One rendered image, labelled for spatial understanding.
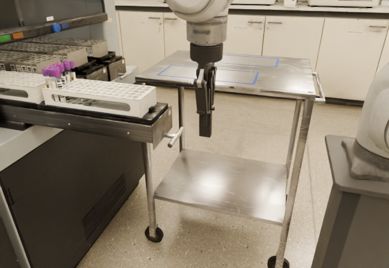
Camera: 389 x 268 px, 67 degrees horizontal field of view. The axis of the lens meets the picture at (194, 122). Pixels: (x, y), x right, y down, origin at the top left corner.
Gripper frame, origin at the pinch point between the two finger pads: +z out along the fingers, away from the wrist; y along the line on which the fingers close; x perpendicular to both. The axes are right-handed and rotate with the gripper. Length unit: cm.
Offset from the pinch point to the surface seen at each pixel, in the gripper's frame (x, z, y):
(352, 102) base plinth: 88, 77, -234
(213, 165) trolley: -10, 52, -56
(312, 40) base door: 41, 19, -229
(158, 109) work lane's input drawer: -13.1, -1.9, -0.8
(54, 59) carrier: -59, -8, -18
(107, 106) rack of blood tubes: -28.5, -1.1, -0.7
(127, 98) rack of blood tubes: -18.7, -6.7, 5.1
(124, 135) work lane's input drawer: -19.8, 3.0, 6.8
